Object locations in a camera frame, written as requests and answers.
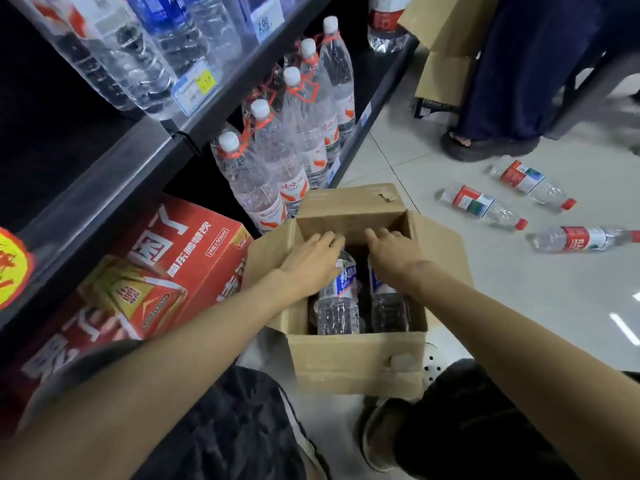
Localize red drink carton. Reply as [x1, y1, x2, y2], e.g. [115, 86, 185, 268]
[0, 193, 255, 441]

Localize green plastic stool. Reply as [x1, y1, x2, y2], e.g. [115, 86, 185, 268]
[545, 47, 640, 143]

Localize yellow red promo sticker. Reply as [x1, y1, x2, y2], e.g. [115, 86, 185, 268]
[0, 226, 36, 312]

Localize person's white right clog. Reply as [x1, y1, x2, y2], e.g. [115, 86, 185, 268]
[421, 342, 451, 391]

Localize person's right hand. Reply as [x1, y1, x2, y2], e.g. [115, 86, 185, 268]
[363, 227, 431, 298]

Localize rows of small clear water bottles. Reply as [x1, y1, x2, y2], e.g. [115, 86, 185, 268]
[17, 0, 243, 121]

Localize row of large handled water bottles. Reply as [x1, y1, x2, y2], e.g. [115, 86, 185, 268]
[209, 14, 357, 235]

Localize person's right forearm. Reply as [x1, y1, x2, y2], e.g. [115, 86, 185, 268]
[405, 262, 640, 480]

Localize person's left hand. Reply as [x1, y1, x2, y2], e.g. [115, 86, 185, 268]
[272, 231, 347, 308]

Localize person's left forearm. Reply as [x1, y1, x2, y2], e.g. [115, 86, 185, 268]
[0, 272, 301, 480]

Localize red-label bottle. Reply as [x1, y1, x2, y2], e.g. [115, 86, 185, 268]
[527, 225, 640, 254]
[487, 154, 577, 211]
[437, 182, 529, 231]

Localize blue yellow price tag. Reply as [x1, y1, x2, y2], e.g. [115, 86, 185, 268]
[171, 58, 219, 117]

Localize brown carton black edge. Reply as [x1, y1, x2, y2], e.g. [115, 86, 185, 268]
[397, 0, 503, 127]

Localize white blue price tag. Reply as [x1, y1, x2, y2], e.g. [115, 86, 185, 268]
[249, 0, 286, 45]

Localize brown cardboard box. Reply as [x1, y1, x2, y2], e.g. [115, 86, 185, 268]
[241, 182, 475, 401]

